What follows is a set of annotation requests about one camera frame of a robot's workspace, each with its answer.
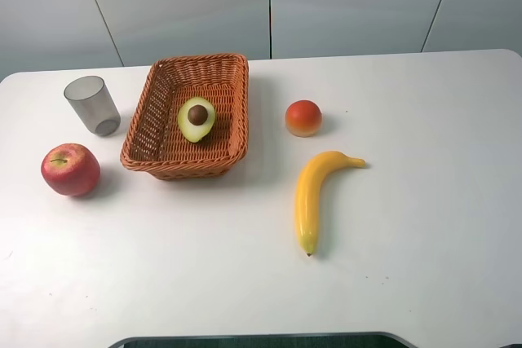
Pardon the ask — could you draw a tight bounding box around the halved avocado with pit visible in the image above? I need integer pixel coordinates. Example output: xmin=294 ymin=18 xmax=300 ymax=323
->
xmin=177 ymin=96 xmax=216 ymax=143

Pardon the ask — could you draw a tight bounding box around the orange wicker basket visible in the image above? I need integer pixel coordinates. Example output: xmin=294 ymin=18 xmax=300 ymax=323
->
xmin=120 ymin=53 xmax=249 ymax=180

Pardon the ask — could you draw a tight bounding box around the red orange tomato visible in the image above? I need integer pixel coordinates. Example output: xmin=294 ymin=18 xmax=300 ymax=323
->
xmin=285 ymin=99 xmax=322 ymax=137

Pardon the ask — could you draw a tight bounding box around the yellow banana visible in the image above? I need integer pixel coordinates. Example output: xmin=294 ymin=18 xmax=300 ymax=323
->
xmin=294 ymin=151 xmax=366 ymax=257

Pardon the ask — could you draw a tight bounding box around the grey mesh cup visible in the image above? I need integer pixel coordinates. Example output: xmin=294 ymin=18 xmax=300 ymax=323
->
xmin=64 ymin=76 xmax=121 ymax=136

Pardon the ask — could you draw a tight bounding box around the red apple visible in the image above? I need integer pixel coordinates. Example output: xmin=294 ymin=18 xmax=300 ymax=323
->
xmin=41 ymin=143 xmax=100 ymax=196

